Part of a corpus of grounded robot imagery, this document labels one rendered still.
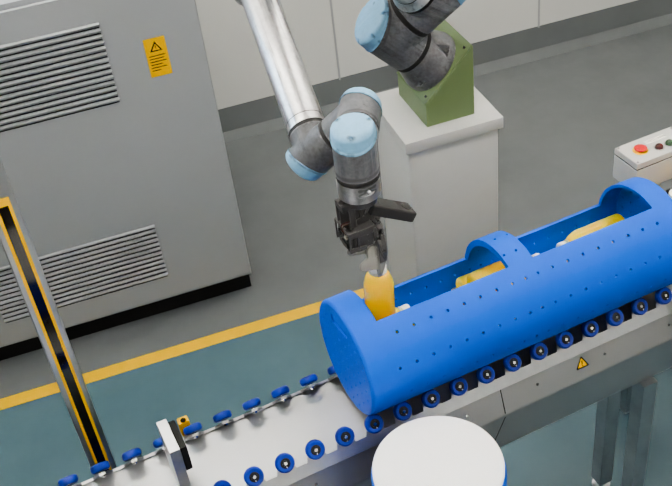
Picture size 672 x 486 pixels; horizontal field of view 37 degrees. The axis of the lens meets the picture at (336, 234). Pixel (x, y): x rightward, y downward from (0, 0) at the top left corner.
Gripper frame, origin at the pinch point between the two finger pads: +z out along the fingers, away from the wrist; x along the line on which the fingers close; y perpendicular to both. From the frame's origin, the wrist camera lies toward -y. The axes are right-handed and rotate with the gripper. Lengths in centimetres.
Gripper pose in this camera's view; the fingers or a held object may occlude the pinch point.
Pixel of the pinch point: (377, 264)
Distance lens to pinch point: 218.8
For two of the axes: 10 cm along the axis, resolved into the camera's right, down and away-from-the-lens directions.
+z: 1.1, 7.8, 6.2
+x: 4.3, 5.2, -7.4
